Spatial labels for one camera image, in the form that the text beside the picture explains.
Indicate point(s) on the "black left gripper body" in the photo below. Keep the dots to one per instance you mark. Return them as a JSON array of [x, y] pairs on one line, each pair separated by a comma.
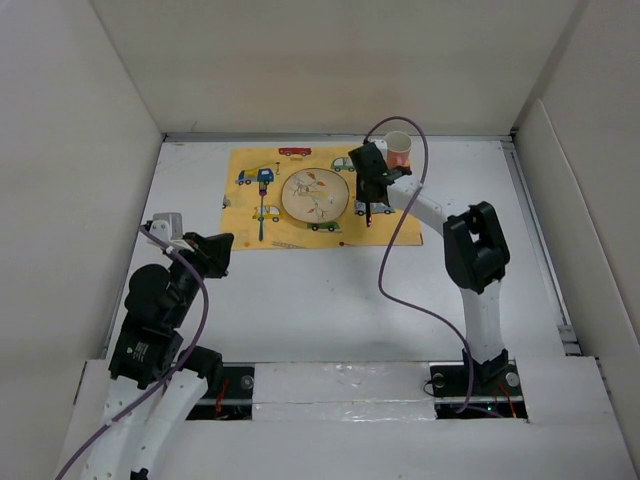
[[203, 257]]

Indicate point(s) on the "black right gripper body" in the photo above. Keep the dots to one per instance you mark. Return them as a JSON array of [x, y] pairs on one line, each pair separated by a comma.
[[362, 193]]

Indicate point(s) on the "iridescent metal knife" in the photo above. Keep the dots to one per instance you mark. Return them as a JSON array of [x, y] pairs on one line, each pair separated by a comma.
[[368, 214]]

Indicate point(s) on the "pink cup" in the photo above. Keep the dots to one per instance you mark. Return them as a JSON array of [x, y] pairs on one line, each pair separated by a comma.
[[399, 146]]

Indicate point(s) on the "beige bird pattern plate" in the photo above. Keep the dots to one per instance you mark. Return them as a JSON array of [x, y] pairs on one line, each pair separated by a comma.
[[314, 195]]

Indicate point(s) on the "yellow vehicle print cloth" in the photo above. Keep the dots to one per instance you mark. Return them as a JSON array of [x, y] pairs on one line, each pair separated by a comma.
[[250, 166]]

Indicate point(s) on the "iridescent metal fork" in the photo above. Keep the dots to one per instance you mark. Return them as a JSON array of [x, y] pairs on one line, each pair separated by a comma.
[[263, 187]]

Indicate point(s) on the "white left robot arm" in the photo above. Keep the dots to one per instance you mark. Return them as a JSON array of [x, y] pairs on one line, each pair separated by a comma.
[[155, 379]]

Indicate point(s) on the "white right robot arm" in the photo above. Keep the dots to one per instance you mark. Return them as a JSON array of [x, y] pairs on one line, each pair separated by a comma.
[[475, 250]]

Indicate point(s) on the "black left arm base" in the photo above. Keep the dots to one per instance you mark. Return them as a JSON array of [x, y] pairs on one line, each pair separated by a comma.
[[233, 401]]

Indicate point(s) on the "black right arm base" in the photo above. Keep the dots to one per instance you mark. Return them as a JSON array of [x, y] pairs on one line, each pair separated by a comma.
[[500, 396]]

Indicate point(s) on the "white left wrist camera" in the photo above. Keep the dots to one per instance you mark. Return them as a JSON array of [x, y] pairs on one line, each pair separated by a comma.
[[166, 227]]

